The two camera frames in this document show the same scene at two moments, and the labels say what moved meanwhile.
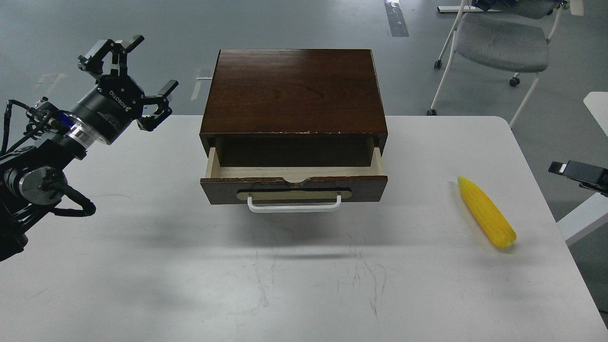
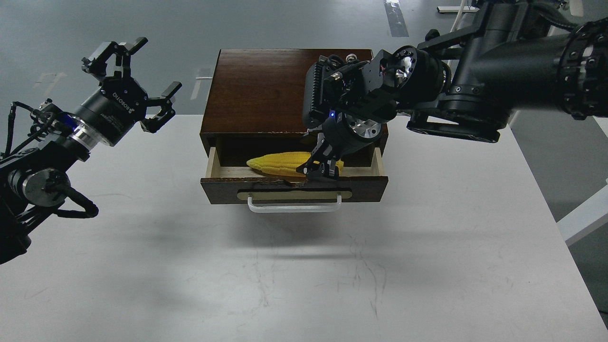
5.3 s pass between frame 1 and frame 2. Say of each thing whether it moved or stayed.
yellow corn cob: moved
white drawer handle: stayed
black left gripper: stayed
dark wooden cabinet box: stayed
